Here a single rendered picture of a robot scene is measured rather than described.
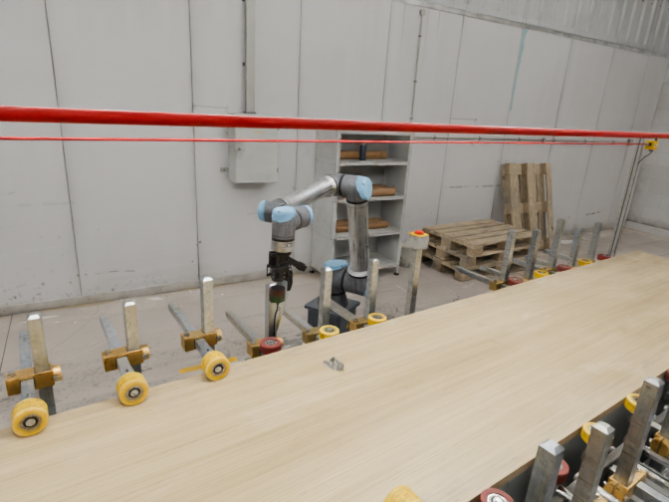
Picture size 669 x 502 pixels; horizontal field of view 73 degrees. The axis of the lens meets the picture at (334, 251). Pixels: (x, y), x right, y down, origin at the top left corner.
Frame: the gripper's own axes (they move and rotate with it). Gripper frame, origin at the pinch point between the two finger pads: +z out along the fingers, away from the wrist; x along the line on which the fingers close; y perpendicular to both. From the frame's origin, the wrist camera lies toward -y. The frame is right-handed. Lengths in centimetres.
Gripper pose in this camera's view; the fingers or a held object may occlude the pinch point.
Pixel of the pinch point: (285, 296)
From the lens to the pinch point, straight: 187.0
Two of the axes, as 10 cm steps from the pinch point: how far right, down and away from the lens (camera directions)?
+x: 5.6, 2.8, -7.8
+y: -8.2, 1.1, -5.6
